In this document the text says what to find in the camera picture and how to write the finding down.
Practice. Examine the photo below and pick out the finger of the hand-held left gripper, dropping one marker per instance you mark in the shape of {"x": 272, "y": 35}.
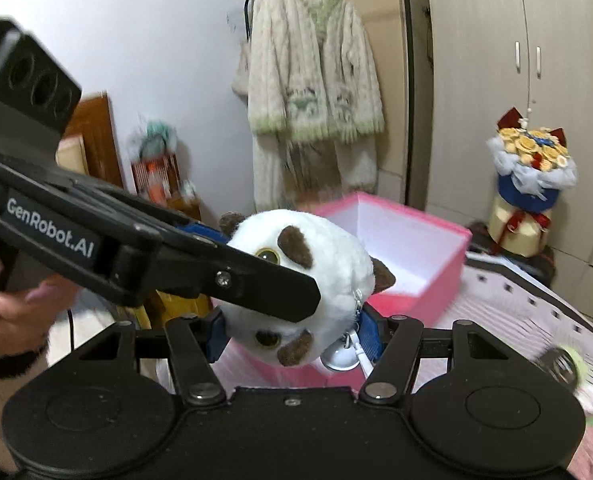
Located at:
{"x": 256, "y": 285}
{"x": 199, "y": 232}

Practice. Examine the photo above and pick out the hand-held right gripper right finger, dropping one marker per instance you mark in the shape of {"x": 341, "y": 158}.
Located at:
{"x": 372, "y": 335}

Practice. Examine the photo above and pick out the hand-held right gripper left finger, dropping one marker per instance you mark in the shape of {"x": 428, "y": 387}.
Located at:
{"x": 216, "y": 336}

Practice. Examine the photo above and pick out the pink box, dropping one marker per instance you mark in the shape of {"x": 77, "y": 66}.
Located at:
{"x": 411, "y": 305}

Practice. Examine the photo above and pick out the white brown panda plush toy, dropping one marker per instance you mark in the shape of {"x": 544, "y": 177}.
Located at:
{"x": 326, "y": 255}

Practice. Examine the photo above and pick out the green yarn ball black label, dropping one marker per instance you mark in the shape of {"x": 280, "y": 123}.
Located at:
{"x": 563, "y": 365}

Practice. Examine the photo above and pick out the person's left forearm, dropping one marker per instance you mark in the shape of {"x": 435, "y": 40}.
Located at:
{"x": 1, "y": 365}

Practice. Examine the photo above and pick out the person's left hand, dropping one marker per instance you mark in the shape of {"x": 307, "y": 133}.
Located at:
{"x": 21, "y": 317}

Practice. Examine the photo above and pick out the wooden nightstand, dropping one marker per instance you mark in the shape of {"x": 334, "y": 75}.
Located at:
{"x": 186, "y": 207}

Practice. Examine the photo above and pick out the yellow object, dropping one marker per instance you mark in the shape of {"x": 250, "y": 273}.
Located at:
{"x": 181, "y": 305}

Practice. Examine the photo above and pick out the orange drink bottle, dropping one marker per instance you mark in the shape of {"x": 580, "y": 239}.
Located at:
{"x": 155, "y": 180}

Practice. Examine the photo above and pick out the wooden headboard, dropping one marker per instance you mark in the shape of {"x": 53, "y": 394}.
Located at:
{"x": 94, "y": 140}

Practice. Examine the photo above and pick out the clear plastic bag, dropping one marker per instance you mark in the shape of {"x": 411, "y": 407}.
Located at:
{"x": 154, "y": 137}

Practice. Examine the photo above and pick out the white tote bag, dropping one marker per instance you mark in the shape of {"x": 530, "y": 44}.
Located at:
{"x": 240, "y": 77}

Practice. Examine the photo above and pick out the white green fluffy robe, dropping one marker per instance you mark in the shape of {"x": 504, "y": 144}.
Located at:
{"x": 301, "y": 60}

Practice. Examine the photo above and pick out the black clothes rack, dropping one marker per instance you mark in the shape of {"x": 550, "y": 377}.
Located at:
{"x": 247, "y": 15}

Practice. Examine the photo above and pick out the black vertical pole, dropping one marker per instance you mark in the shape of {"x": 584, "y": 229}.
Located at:
{"x": 411, "y": 110}

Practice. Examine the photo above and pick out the yellow blue flower bouquet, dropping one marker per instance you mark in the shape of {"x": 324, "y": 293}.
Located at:
{"x": 531, "y": 170}

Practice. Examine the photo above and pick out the beige wardrobe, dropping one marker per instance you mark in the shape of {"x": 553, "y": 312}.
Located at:
{"x": 476, "y": 110}

